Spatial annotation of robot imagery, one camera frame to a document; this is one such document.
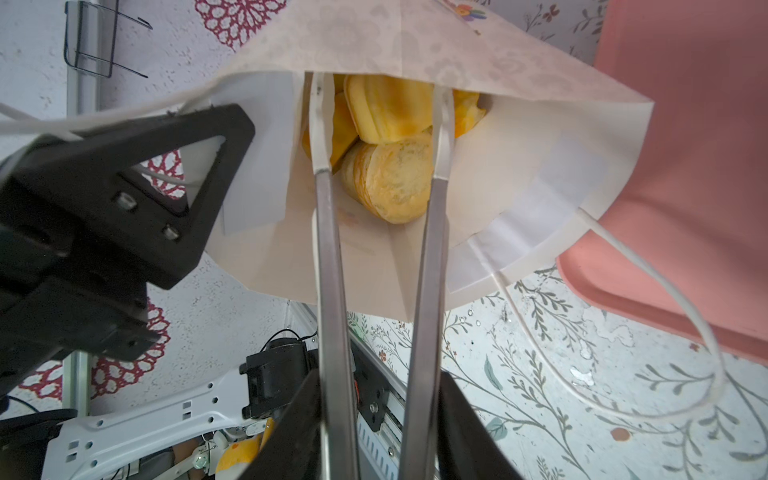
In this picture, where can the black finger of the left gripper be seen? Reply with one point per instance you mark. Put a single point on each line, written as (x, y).
(94, 180)

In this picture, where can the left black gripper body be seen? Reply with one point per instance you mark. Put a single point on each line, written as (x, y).
(63, 290)

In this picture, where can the pink plastic tray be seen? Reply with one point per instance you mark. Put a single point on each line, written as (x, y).
(695, 207)

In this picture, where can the orange fake bread roll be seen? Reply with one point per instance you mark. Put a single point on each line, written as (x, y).
(344, 131)

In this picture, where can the round fake bread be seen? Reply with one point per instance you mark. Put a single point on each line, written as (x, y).
(392, 181)

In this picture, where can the black wire wall rack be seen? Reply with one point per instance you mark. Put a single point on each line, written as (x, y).
(90, 37)

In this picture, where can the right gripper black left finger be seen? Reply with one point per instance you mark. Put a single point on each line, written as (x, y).
(293, 450)

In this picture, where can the white printed paper bag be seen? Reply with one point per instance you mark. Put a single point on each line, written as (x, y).
(80, 239)

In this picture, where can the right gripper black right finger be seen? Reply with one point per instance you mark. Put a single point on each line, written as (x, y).
(465, 450)

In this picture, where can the metal tongs with white tips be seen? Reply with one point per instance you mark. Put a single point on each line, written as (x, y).
(384, 271)

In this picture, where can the yellow fluted fake cake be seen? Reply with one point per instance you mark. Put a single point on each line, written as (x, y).
(387, 109)

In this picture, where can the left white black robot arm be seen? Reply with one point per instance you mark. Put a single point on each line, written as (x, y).
(231, 417)

